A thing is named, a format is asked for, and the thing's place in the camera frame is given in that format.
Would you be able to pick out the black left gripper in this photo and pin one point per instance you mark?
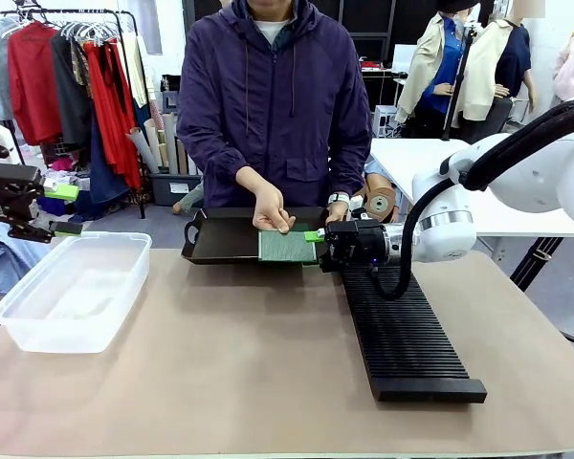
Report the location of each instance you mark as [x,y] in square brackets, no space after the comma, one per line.
[5,191]

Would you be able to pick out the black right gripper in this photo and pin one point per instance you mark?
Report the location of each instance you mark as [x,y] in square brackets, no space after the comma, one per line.
[356,244]

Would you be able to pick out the green PCB board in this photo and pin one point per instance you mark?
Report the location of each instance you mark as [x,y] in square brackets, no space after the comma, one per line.
[282,247]

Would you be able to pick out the person's right forearm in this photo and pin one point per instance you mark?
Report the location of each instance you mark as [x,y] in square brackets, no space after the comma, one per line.
[251,178]

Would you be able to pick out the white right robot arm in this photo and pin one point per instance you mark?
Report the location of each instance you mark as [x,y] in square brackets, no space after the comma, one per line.
[531,177]

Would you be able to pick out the person's left hand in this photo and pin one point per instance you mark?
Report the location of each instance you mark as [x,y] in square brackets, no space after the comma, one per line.
[338,212]

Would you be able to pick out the person's right hand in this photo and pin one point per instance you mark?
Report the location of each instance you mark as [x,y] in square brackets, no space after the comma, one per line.
[270,210]

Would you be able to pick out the white wristwatch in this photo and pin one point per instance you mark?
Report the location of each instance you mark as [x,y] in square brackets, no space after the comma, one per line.
[338,197]

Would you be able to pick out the blue denim garment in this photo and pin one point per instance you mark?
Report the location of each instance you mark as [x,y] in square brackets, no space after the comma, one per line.
[105,167]

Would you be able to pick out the light blue cloth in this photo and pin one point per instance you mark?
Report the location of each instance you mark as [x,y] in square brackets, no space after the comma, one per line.
[9,258]

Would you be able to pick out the brown cardboard spool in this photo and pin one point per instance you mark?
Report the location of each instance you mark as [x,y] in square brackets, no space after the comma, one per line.
[379,201]

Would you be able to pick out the clear plastic box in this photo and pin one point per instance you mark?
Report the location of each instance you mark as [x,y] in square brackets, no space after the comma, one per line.
[72,291]

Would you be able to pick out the beige paper roll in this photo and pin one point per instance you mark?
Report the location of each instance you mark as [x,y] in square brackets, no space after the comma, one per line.
[141,148]

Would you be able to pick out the grey storage bin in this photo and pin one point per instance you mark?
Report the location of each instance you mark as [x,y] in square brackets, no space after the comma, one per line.
[172,189]

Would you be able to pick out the red dress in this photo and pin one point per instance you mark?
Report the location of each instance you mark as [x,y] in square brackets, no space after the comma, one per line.
[112,110]

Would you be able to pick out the black slotted PCB rack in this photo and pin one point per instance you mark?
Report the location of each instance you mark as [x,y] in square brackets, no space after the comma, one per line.
[402,325]

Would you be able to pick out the dark grey garment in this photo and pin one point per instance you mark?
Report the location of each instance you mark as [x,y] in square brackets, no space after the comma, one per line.
[72,91]

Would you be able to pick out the white table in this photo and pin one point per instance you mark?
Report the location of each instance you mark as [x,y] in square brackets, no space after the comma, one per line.
[411,158]

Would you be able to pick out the red shirt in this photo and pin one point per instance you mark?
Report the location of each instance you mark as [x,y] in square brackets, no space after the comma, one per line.
[33,81]

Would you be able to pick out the white plastic crate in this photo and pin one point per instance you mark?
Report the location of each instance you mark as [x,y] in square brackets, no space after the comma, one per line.
[386,122]

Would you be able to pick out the person in purple jacket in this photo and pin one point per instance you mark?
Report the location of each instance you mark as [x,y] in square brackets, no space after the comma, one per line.
[268,110]

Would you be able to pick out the cream garment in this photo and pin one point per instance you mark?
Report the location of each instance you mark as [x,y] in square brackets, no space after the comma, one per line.
[139,72]

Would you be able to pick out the black tripod pole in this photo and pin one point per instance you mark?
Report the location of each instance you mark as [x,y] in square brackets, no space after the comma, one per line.
[459,81]

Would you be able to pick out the mannequin beige jacket blue shirt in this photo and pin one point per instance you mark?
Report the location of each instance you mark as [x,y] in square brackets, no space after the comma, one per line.
[435,62]

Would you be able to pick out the white undershirt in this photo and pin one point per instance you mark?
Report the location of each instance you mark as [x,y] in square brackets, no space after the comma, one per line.
[270,29]

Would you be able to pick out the black tripod legs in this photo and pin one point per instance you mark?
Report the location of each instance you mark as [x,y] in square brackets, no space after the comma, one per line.
[545,272]

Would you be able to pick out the mannequin cream and navy top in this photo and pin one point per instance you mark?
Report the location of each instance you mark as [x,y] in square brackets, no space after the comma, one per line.
[497,67]

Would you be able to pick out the mannequin pink sweater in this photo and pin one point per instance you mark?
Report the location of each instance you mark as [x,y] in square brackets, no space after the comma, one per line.
[571,67]

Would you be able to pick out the black metal clothes rail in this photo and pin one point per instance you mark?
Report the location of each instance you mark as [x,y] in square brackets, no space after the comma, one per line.
[124,57]

